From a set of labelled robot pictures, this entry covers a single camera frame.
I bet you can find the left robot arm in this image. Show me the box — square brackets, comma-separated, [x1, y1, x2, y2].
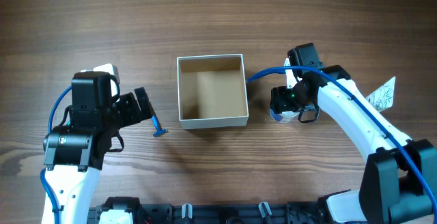
[40, 71, 152, 223]

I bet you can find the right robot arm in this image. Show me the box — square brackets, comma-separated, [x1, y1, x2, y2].
[256, 66, 436, 223]

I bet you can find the white cardboard box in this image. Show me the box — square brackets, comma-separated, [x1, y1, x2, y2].
[177, 53, 249, 130]

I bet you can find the blue disposable razor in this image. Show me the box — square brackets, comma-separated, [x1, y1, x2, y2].
[152, 115, 168, 137]

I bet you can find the white lotion tube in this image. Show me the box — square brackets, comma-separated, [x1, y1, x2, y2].
[366, 76, 396, 112]

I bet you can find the white cotton swab jar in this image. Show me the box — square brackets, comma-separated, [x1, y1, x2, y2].
[270, 109, 299, 124]

